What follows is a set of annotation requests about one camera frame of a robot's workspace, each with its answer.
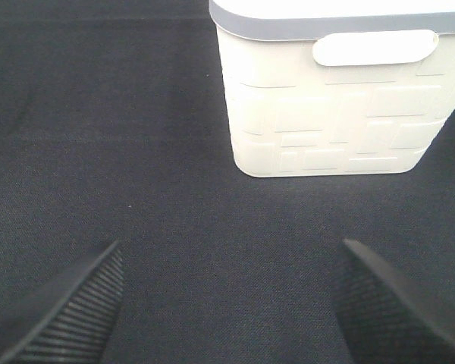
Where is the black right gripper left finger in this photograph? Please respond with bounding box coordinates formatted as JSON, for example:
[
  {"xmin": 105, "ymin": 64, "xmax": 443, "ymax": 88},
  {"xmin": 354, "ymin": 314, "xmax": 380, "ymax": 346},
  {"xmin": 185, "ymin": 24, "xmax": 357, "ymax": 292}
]
[{"xmin": 0, "ymin": 241, "xmax": 124, "ymax": 363}]

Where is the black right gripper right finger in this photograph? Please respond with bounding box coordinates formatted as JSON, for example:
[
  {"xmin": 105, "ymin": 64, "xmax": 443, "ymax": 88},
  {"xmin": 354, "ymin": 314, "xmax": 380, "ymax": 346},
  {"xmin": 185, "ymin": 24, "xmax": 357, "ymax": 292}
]
[{"xmin": 332, "ymin": 239, "xmax": 455, "ymax": 363}]

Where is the black table cloth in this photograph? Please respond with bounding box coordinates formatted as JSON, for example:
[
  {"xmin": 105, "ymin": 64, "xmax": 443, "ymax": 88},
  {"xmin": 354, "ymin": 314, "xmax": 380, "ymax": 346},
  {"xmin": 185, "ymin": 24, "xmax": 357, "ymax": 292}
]
[{"xmin": 0, "ymin": 1, "xmax": 455, "ymax": 363}]

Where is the white embossed storage bin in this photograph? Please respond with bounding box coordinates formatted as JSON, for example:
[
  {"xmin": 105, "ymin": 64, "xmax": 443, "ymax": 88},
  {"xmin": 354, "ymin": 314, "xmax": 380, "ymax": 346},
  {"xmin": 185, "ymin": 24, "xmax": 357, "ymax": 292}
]
[{"xmin": 209, "ymin": 1, "xmax": 455, "ymax": 177}]

